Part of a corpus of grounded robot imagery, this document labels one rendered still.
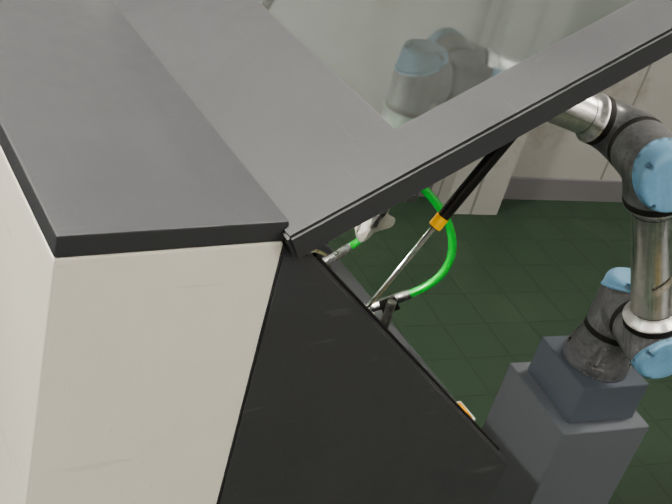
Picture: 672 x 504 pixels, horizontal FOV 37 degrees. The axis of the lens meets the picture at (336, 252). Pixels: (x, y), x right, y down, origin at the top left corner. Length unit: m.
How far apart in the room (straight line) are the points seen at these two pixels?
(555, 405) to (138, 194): 1.33
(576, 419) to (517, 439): 0.17
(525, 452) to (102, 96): 1.34
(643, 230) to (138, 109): 0.97
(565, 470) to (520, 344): 1.66
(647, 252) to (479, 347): 1.96
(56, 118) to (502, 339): 2.82
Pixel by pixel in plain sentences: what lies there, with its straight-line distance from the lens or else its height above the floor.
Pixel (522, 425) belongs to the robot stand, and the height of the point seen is 0.71.
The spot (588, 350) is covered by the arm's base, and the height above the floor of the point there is 0.95.
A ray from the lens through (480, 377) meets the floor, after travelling 3.66.
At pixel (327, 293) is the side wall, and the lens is 1.29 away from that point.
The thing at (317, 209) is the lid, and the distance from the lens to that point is 1.19.
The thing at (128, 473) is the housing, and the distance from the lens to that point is 1.36.
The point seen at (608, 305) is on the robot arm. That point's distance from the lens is 2.15.
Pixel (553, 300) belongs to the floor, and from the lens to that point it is 4.29.
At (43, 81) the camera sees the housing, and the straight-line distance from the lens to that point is 1.41.
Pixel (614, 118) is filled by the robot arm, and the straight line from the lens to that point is 1.89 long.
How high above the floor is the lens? 2.08
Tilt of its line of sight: 31 degrees down
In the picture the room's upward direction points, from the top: 16 degrees clockwise
